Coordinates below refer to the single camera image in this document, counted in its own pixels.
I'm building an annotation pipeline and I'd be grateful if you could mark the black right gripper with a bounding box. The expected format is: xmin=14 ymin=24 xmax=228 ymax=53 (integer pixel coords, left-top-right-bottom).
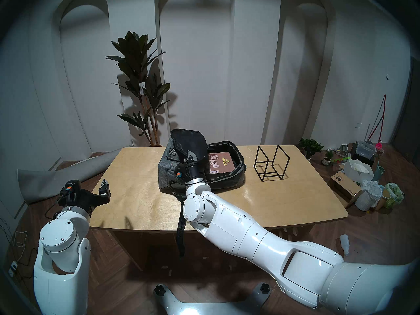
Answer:
xmin=174 ymin=150 xmax=208 ymax=184

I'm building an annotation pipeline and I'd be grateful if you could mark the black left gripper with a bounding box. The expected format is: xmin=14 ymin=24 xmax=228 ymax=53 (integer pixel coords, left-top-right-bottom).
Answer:
xmin=59 ymin=178 xmax=111 ymax=214

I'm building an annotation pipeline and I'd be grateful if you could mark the grey backpack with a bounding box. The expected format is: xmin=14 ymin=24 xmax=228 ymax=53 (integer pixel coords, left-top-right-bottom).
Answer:
xmin=157 ymin=129 xmax=246 ymax=257

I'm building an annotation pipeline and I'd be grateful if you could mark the brown hardcover book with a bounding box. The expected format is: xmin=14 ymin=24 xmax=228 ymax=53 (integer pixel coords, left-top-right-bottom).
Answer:
xmin=207 ymin=151 xmax=237 ymax=174

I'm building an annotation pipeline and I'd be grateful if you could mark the rolled grey mat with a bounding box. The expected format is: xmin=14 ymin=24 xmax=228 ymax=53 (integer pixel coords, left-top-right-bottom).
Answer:
xmin=17 ymin=146 xmax=132 ymax=205

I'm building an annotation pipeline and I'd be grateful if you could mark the bushy small potted plant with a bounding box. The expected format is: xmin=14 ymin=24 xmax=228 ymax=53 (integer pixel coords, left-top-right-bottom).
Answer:
xmin=298 ymin=138 xmax=324 ymax=160

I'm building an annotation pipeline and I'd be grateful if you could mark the tall leafy potted plant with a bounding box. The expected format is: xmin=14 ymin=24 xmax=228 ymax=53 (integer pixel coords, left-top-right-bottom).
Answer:
xmin=105 ymin=31 xmax=172 ymax=147

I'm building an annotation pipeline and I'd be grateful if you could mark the brown cardboard box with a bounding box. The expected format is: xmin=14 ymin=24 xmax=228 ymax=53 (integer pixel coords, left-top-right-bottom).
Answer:
xmin=330 ymin=172 xmax=362 ymax=208

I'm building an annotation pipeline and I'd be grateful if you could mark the black box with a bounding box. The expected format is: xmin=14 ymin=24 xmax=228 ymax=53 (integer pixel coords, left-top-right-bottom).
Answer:
xmin=350 ymin=144 xmax=374 ymax=168

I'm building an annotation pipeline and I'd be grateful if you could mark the open white box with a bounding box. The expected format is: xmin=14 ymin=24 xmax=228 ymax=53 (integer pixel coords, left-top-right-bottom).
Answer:
xmin=344 ymin=158 xmax=374 ymax=183

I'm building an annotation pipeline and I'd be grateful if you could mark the clear plastic storage bin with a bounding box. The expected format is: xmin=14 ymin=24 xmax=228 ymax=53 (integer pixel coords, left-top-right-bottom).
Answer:
xmin=356 ymin=140 xmax=376 ymax=159

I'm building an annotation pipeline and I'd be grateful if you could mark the white bagged trash bin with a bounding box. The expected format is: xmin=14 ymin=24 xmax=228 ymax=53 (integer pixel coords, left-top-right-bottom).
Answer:
xmin=354 ymin=180 xmax=383 ymax=212

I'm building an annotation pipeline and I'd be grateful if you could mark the brown cardboard tube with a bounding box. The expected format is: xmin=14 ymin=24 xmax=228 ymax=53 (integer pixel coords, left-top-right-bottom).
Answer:
xmin=376 ymin=186 xmax=391 ymax=210

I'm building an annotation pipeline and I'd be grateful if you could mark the dark door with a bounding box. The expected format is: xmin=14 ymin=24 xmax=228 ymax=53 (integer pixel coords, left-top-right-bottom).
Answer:
xmin=392 ymin=57 xmax=420 ymax=170

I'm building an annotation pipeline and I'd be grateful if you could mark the black wire book stand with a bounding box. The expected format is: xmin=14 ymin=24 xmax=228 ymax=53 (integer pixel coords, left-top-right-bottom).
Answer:
xmin=253 ymin=145 xmax=290 ymax=181

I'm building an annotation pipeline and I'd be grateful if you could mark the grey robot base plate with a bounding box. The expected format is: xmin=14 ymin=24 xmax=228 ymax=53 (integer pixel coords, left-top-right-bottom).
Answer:
xmin=154 ymin=284 xmax=271 ymax=315

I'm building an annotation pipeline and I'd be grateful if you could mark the red handled broom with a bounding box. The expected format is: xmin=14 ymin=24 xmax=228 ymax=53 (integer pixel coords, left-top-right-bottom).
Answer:
xmin=367 ymin=94 xmax=387 ymax=144

